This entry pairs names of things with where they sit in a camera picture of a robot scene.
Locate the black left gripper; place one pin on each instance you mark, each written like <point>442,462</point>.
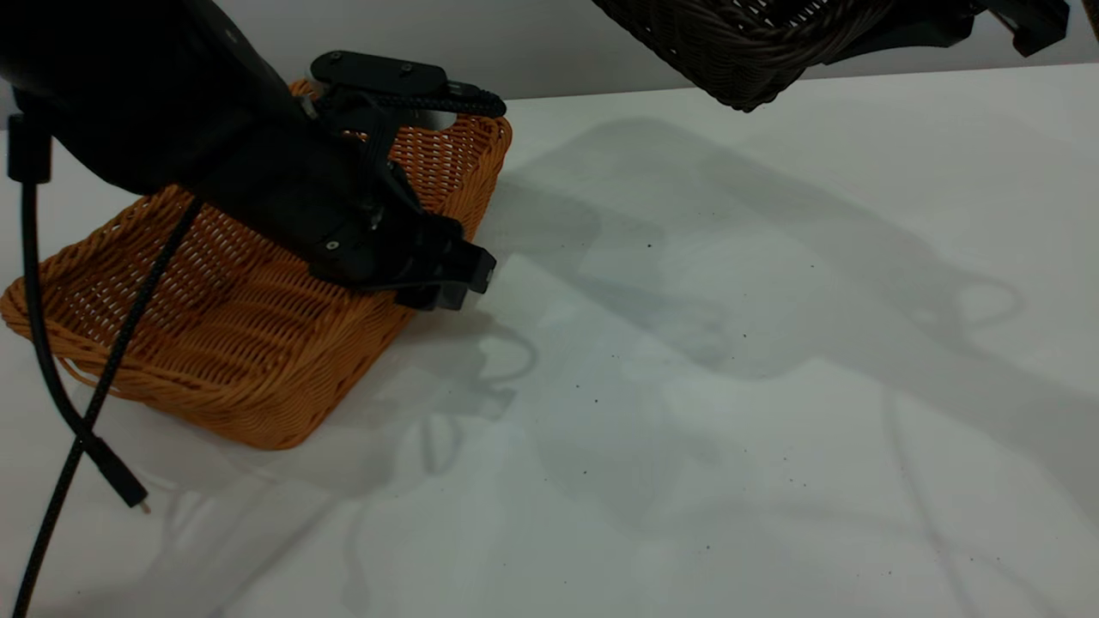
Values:
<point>335,197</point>

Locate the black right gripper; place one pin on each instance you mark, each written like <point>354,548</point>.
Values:
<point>1035,21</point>

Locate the dark brown wicker basket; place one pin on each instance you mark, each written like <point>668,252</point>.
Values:
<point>730,51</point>

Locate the orange wicker basket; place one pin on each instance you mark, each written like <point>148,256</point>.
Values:
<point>215,360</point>

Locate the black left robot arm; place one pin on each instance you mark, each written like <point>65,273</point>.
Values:
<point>129,77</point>

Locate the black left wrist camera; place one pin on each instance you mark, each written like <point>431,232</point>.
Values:
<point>378,73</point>

